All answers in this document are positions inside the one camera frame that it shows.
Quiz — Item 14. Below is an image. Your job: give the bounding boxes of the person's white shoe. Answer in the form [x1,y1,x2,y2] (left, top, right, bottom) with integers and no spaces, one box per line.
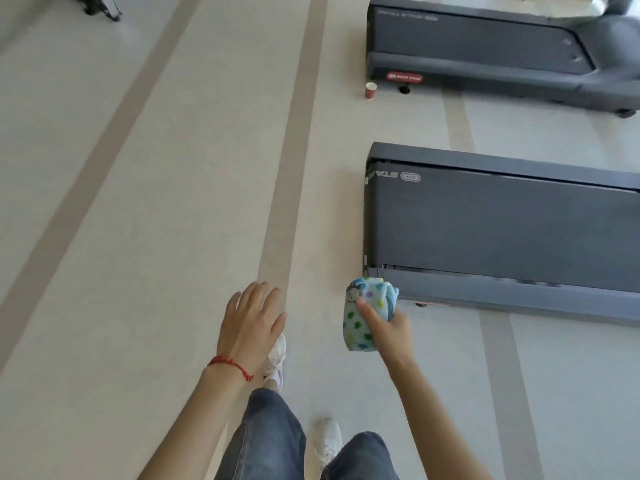
[305,418,343,469]
[261,333,287,391]

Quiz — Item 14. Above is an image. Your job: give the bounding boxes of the person's right hand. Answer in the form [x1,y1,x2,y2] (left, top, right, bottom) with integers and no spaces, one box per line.
[355,297,413,375]

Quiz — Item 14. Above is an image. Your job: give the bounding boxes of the black gym machine base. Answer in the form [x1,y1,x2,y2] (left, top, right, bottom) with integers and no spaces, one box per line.
[65,0,123,23]

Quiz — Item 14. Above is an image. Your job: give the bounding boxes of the person's right forearm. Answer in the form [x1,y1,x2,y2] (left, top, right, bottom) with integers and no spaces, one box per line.
[387,359,493,480]

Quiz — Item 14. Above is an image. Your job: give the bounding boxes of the red beaded bracelet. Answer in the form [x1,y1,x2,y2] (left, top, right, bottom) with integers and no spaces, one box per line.
[207,355,255,383]

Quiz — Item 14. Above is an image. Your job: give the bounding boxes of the person's left forearm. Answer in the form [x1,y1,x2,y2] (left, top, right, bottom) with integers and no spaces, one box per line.
[137,367,253,480]

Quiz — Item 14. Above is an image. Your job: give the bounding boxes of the person's white right shoe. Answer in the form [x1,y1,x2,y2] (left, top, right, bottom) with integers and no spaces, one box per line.
[305,418,343,469]

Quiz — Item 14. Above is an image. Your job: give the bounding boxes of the person's blue jeans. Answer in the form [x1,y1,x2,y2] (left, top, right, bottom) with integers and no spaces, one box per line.
[213,387,401,480]

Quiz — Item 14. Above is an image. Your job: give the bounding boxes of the grey treadmill red label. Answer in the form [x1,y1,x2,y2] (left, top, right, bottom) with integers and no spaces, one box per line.
[365,0,640,119]

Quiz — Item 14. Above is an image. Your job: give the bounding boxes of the polka dot cleaning cloth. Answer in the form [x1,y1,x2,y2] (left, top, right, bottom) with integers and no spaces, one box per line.
[342,277,400,353]

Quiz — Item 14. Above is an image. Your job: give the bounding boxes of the person's left hand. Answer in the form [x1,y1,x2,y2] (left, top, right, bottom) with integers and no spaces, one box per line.
[215,280,288,378]

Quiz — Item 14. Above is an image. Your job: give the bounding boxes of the person's white left shoe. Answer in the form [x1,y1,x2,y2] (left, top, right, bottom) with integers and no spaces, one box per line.
[261,333,287,391]

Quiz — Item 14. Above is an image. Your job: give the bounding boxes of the dark grey treadmill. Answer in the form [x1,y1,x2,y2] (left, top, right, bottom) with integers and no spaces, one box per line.
[362,142,640,328]

